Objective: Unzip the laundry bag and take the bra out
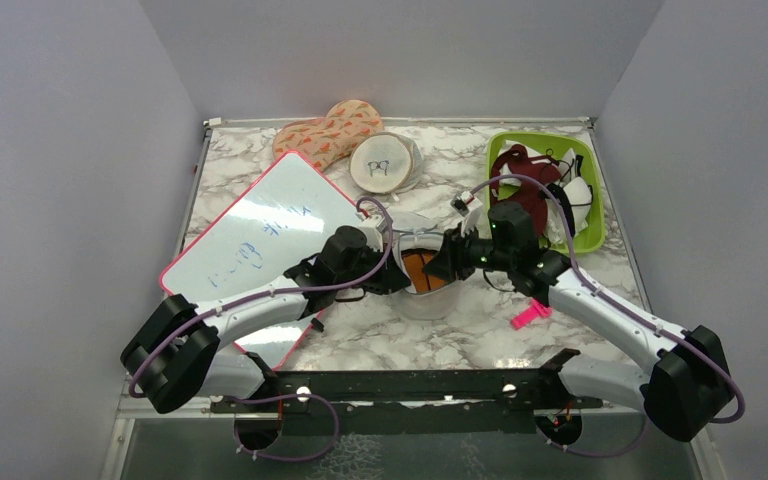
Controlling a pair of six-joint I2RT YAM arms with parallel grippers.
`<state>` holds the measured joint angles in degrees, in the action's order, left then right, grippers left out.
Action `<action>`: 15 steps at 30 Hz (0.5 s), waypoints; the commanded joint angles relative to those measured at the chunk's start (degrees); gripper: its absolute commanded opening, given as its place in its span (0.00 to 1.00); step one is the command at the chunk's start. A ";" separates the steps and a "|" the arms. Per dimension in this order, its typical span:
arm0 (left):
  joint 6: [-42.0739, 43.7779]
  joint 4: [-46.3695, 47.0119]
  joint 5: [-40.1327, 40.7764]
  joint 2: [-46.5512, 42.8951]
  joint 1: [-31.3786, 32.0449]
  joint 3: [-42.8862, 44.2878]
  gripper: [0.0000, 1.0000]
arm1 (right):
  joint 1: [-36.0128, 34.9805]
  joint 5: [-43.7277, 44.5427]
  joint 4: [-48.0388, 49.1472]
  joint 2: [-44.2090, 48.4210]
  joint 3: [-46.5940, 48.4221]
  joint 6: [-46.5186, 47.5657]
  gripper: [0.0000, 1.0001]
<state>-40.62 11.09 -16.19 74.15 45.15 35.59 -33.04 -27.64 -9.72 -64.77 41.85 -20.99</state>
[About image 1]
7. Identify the green plastic basin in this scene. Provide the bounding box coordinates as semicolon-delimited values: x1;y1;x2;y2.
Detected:
487;131;606;253

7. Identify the grey mesh laundry bag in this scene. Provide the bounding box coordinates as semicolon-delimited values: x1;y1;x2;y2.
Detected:
390;211;463;321

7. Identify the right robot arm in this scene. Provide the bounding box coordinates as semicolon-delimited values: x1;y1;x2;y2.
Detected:
423;198;737;442

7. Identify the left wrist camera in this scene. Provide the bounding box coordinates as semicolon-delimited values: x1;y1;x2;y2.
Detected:
357;214;392;252

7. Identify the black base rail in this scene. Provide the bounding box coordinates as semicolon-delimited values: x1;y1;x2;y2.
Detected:
210;366;603;436

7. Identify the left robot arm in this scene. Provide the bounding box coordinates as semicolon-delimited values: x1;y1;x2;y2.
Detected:
120;226;411;414

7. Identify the white garment in basin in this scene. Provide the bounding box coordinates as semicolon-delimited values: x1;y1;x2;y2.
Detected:
490;144;575;244

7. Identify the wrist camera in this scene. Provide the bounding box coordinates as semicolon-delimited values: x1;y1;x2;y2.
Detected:
357;214;392;252
450;191;484;237

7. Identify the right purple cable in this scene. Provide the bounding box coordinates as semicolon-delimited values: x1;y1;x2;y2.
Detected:
466;173;746;460

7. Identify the orange patterned pouch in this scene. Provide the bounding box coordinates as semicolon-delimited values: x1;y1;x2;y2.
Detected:
272;99;384;171

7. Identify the pink framed whiteboard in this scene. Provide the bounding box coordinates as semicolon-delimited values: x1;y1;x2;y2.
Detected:
159;150;383;371

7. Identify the black and white bra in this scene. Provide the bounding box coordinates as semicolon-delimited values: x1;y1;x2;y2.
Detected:
543;148;594;244

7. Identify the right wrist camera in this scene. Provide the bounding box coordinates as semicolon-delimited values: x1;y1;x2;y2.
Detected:
450;191;484;237

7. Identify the pink plastic clip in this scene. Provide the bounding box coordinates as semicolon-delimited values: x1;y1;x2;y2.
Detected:
510;298;553;330

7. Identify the orange bra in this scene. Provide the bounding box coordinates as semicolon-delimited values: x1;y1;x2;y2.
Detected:
401;248;449;294

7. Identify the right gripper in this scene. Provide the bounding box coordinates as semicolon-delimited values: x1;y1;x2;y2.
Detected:
423;221;516;281

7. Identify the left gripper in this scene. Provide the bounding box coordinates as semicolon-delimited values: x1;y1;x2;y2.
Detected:
335;242;411;296

